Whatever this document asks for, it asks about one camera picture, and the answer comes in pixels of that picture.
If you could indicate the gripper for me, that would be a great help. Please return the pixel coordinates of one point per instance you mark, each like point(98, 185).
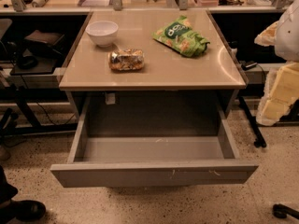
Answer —
point(289, 37)

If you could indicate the grey top drawer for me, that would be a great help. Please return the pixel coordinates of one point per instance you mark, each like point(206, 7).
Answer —
point(153, 139)

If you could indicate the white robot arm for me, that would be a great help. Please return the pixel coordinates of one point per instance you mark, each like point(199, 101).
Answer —
point(281, 89)

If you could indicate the grey cabinet with beige top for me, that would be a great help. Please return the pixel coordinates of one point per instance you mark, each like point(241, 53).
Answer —
point(164, 69)

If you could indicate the black power adapter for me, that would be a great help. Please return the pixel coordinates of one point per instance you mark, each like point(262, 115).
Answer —
point(248, 65)

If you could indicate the black table leg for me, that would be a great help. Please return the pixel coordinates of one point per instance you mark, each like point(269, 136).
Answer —
point(259, 140)

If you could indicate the green chip bag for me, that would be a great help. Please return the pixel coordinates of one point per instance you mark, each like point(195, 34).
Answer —
point(180, 36)

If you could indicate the black caster wheel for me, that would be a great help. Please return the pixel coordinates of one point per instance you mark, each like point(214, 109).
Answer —
point(282, 211)

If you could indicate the foil wrapped snack pack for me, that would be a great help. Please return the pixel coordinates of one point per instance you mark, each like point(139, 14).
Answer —
point(126, 59)

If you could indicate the white paper tag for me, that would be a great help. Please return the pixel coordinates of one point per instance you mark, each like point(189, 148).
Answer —
point(110, 98)

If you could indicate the white ceramic bowl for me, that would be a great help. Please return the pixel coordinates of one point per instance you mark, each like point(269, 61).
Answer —
point(102, 33)

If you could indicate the dark box on shelf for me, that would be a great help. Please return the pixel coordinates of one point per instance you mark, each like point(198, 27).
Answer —
point(39, 41)

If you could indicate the black desk lamp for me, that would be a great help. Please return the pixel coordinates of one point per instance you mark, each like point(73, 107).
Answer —
point(22, 61)

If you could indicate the black shoe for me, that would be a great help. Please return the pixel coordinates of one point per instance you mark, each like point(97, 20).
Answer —
point(28, 210)

